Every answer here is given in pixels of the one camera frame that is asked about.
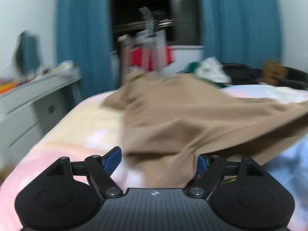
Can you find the tan printed t-shirt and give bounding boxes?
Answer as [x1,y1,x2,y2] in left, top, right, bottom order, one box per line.
[103,73,307,188]

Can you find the black framed mirror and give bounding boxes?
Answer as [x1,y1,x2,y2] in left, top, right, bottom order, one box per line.
[15,31,40,75]

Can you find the grey desk with drawers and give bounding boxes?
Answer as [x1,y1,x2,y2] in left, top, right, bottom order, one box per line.
[1,67,81,167]

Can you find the left blue curtain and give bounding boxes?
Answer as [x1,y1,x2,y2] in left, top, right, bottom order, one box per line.
[55,0,116,99]

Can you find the blue curtain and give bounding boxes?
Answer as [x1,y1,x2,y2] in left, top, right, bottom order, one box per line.
[199,0,282,69]
[55,0,116,99]

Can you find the red hanging garment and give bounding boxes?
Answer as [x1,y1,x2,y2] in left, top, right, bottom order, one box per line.
[130,46,175,71]

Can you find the garment steamer stand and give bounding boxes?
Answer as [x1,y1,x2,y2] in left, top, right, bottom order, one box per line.
[117,7,172,78]

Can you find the right blue curtain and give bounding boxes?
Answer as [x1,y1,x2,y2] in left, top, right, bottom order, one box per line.
[199,0,282,69]

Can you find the black clothes on pile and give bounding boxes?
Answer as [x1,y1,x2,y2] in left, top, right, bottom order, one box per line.
[222,63,261,85]

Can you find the white sweatshirt on pile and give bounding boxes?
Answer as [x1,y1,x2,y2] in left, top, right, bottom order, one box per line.
[195,56,232,84]

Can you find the brown paper shopping bag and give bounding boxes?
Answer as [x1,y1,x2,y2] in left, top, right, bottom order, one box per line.
[262,61,288,87]

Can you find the black sofa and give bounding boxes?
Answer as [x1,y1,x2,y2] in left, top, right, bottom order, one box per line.
[222,63,308,90]

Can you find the green garment on pile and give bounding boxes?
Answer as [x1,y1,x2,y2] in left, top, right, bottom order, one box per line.
[177,62,228,88]

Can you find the pastel tie-dye duvet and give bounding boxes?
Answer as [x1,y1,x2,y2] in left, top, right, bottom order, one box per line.
[1,93,307,230]

